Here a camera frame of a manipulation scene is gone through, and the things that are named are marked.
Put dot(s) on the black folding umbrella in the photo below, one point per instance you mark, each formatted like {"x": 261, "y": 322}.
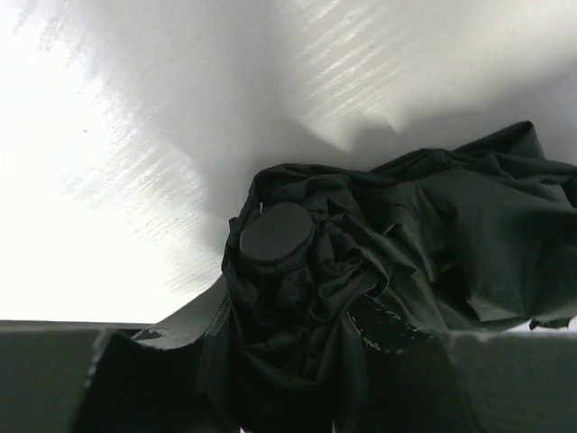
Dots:
{"x": 323, "y": 263}

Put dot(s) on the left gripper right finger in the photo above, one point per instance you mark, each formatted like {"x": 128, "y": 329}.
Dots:
{"x": 398, "y": 378}

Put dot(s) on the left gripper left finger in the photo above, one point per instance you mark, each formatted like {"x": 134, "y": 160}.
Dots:
{"x": 103, "y": 377}

